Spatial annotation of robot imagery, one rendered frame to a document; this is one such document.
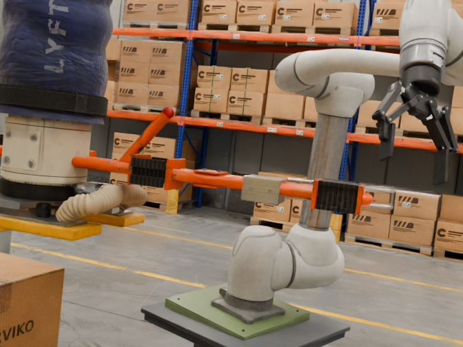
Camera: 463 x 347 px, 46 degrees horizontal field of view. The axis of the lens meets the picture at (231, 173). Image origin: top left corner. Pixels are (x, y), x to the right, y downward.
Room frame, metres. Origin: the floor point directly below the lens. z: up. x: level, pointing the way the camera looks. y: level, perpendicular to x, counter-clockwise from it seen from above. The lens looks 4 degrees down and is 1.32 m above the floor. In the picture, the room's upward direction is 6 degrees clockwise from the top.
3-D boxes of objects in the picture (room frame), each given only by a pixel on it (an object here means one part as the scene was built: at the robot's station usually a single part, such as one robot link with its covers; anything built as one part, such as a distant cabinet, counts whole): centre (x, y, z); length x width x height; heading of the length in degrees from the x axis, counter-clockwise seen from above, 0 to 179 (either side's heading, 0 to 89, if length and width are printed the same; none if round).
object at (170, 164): (1.05, 0.14, 1.24); 0.10 x 0.08 x 0.06; 164
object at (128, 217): (1.21, 0.36, 1.14); 0.34 x 0.10 x 0.05; 74
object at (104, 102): (1.12, 0.38, 1.36); 0.23 x 0.23 x 0.04
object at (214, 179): (1.18, 0.16, 1.24); 0.93 x 0.30 x 0.04; 74
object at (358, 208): (0.95, -0.19, 1.24); 0.08 x 0.07 x 0.05; 74
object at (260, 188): (0.99, -0.06, 1.24); 0.07 x 0.07 x 0.04; 74
